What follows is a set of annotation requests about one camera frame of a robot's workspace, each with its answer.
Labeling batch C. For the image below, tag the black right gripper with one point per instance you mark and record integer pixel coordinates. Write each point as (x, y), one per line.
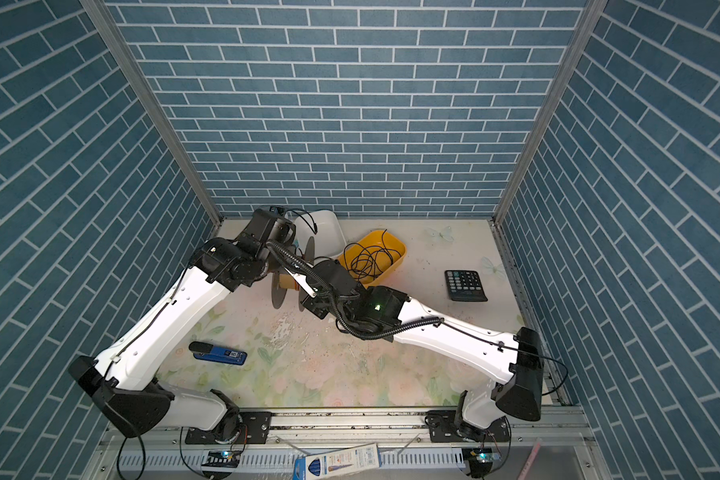
(317, 306)

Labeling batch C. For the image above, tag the dark grey perforated spool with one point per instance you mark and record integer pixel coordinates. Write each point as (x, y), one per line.
(286, 276)

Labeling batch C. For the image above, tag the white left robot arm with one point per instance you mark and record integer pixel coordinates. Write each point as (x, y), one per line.
(121, 380)

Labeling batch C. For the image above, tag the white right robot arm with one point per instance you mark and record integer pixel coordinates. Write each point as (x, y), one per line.
(512, 362)

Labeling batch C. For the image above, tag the yellow plastic tub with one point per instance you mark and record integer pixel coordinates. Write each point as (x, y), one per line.
(373, 258)

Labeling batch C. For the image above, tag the white plastic tub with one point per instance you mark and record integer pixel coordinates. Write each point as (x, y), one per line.
(323, 226)

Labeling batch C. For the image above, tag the black desk calculator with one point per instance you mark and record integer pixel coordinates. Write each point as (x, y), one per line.
(464, 286)

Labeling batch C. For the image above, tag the blue black utility knife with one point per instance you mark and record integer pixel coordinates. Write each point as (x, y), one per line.
(217, 354)

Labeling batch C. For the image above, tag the white blue pen box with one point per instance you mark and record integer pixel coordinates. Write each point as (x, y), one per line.
(338, 463)

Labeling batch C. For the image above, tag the pink pencil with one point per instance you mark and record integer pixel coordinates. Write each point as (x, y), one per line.
(524, 472)

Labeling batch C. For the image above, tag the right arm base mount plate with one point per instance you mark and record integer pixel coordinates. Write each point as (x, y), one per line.
(447, 425)

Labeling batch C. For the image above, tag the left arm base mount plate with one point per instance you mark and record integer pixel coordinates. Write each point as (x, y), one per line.
(252, 427)

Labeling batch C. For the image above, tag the metal frame corner post left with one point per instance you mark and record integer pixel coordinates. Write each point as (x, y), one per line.
(106, 27)

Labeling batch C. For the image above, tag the metal frame corner post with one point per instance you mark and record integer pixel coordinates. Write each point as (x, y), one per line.
(572, 55)
(106, 27)

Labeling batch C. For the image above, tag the metal frame corner post right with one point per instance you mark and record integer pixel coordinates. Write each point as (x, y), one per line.
(572, 55)

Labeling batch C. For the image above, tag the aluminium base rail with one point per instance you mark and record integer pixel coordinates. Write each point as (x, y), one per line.
(569, 449)

